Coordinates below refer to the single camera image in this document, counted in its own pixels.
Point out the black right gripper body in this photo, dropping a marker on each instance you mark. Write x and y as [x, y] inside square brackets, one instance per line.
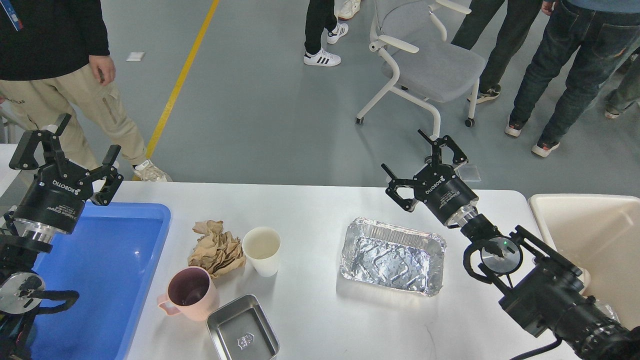
[451, 201]

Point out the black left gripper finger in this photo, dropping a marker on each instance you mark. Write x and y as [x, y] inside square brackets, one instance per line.
[24, 155]
[107, 172]

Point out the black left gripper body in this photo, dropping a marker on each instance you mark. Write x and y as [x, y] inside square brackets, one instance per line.
[55, 200]

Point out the pink ribbed mug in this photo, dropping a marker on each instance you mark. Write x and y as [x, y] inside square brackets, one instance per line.
[192, 293]

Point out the stainless steel rectangular tray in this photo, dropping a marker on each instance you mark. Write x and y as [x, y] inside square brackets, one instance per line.
[240, 330]

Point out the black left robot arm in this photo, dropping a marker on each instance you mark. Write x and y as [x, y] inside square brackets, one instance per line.
[23, 292]

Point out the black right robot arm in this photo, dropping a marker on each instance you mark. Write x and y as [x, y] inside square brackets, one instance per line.
[541, 288]

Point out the white side table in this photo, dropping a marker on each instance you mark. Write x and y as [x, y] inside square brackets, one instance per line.
[13, 183]

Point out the aluminium foil tray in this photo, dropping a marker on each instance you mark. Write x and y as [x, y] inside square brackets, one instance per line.
[395, 257]

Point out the blue plastic tray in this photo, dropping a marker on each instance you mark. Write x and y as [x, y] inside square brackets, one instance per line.
[110, 259]

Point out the grey white office chair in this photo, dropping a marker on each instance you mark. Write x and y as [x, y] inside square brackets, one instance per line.
[422, 66]

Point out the person in khaki trousers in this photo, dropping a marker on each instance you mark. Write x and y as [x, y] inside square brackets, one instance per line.
[55, 58]

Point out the crumpled brown paper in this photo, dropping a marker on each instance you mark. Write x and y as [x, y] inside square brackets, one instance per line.
[217, 252]

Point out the white paper cup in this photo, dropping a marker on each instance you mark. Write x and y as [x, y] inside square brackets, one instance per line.
[261, 246]

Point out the person in black trousers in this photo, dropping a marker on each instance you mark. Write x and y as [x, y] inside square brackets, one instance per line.
[519, 17]

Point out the beige plastic bin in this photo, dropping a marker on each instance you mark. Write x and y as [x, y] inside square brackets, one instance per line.
[599, 233]

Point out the person in light jeans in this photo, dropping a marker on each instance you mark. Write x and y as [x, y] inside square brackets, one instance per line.
[627, 93]

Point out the person with striped sneakers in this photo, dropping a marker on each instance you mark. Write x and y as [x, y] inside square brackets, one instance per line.
[320, 16]

